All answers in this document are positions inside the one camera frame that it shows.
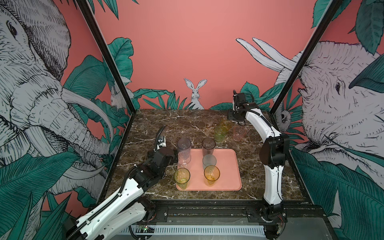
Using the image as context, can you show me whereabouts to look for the clear bluish tall glass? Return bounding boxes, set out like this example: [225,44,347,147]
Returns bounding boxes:
[177,137,192,154]

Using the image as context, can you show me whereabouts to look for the orange yellow glass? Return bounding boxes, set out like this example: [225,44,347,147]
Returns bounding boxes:
[220,119,233,132]

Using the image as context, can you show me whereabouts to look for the left black frame post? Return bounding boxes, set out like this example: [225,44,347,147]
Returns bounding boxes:
[76,0,136,115]

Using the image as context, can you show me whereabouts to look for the tall yellow glass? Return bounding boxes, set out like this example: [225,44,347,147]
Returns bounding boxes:
[204,165,221,187]

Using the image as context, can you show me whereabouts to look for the dark brown glass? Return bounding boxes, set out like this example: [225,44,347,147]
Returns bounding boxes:
[202,138,216,156]

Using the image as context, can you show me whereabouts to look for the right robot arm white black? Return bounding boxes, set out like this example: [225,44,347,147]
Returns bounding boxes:
[228,91,290,223]

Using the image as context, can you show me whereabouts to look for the light green glass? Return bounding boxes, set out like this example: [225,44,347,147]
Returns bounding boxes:
[214,126,228,143]
[174,168,191,190]

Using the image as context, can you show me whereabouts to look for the frosted teal glass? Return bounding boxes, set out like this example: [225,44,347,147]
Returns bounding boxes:
[203,154,217,169]

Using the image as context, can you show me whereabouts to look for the pink square tray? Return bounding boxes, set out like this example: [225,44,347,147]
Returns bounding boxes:
[184,149,242,191]

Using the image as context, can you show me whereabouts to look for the black frame post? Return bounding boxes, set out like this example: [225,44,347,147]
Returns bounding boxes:
[269,0,343,115]
[76,0,136,115]

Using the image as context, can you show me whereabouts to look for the clear short glass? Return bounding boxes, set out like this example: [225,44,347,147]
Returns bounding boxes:
[178,153,192,169]

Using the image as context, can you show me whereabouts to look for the pink glass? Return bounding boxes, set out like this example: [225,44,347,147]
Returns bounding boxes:
[233,125,247,142]

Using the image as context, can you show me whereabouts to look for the white perforated strip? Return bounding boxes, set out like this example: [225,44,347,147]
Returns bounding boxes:
[120,225,266,237]

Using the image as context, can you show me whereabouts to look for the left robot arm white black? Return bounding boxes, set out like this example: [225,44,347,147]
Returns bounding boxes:
[66,147,178,240]

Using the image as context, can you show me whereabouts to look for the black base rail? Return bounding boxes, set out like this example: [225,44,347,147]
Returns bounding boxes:
[151,200,326,224]

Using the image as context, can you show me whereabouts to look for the right black frame post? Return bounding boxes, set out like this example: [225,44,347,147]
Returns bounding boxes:
[269,0,343,115]

